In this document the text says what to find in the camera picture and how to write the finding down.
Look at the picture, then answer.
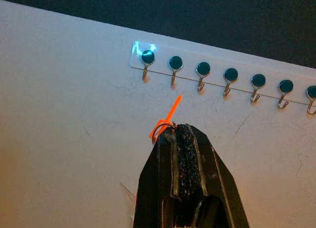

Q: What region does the clear plastic hook strip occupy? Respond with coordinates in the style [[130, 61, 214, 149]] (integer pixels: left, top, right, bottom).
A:
[[129, 41, 316, 107]]

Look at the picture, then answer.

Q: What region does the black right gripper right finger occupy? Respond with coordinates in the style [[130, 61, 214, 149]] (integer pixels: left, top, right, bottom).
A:
[[176, 123, 250, 228]]

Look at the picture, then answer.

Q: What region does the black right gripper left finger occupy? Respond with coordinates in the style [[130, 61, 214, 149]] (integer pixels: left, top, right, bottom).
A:
[[133, 125, 183, 228]]

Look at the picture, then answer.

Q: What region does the metal hook with black cap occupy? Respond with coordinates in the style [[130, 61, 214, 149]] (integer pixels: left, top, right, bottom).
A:
[[196, 61, 212, 93], [140, 49, 157, 81], [277, 79, 295, 109], [250, 73, 267, 103], [305, 85, 316, 115], [223, 67, 239, 98], [168, 55, 184, 89]]

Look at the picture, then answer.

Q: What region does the white board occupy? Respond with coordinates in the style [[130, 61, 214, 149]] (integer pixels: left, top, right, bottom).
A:
[[0, 0, 316, 228]]

